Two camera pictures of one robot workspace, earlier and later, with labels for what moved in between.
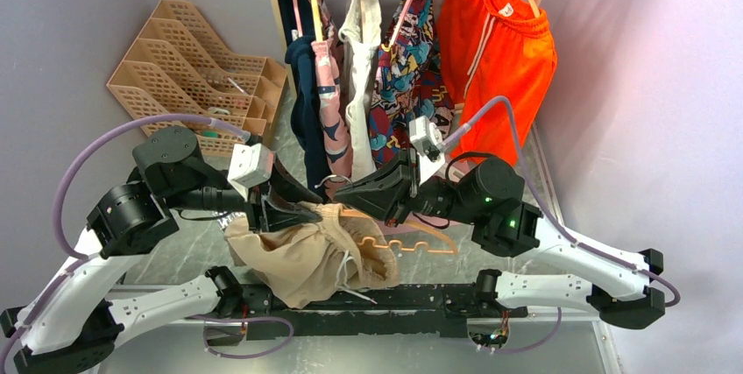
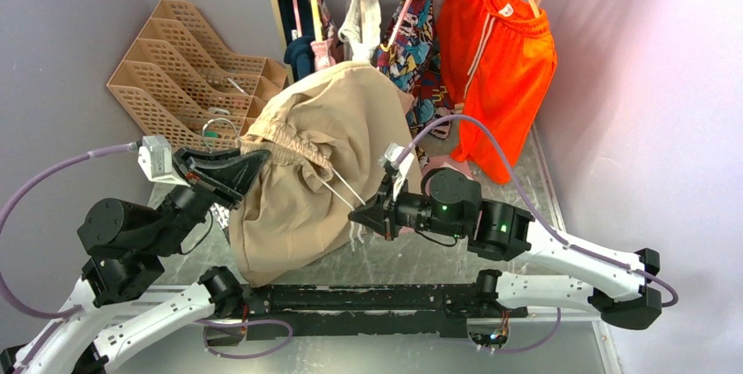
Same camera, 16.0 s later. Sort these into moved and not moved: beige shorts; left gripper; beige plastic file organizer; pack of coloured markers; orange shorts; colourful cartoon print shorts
Moved: left gripper; beige shorts
Not moved: orange shorts; beige plastic file organizer; colourful cartoon print shorts; pack of coloured markers
